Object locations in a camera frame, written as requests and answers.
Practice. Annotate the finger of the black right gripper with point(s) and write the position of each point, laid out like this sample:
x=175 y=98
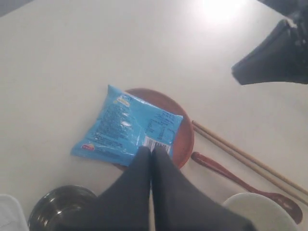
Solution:
x=256 y=67

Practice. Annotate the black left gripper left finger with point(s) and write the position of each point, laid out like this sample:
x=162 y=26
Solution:
x=124 y=206

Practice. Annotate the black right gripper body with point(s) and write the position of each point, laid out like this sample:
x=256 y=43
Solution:
x=288 y=41

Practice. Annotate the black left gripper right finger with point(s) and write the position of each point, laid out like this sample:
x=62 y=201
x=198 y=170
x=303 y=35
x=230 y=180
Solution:
x=180 y=206

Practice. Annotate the shiny steel cup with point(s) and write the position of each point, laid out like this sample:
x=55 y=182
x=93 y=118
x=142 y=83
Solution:
x=57 y=204

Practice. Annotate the brown round plate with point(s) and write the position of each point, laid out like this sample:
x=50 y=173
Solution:
x=184 y=140

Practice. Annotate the wooden chopstick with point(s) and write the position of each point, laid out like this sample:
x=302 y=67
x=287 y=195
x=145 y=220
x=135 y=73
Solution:
x=269 y=177
x=249 y=157

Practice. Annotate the blue snack packet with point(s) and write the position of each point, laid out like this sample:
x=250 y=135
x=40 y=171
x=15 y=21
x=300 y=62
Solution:
x=125 y=123

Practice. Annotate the white ceramic bowl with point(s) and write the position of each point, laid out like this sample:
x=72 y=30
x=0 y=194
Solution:
x=265 y=214

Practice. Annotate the white perforated plastic basket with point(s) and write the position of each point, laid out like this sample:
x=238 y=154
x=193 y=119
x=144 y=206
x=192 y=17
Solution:
x=11 y=214

